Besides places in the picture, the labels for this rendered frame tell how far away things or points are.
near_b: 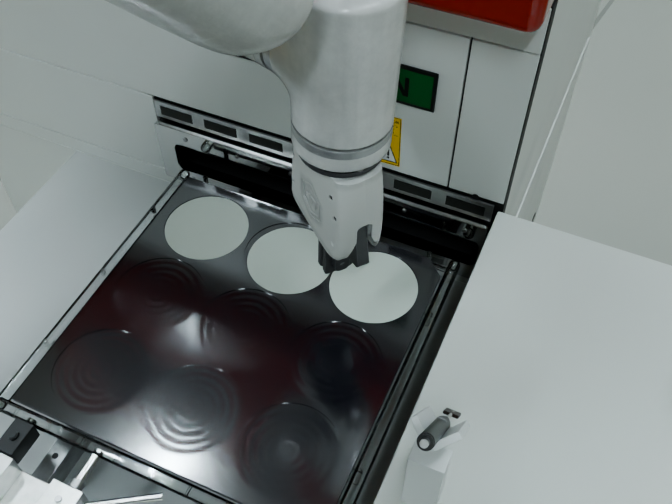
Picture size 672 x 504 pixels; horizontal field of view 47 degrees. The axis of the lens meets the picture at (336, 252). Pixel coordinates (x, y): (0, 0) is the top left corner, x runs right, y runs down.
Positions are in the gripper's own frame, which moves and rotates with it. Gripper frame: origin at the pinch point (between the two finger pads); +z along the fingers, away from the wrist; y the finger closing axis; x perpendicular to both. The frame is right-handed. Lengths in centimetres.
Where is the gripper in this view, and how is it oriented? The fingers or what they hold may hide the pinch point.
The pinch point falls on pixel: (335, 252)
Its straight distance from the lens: 77.2
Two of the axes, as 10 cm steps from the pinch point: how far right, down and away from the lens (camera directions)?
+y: 4.5, 7.2, -5.3
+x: 8.9, -3.4, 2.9
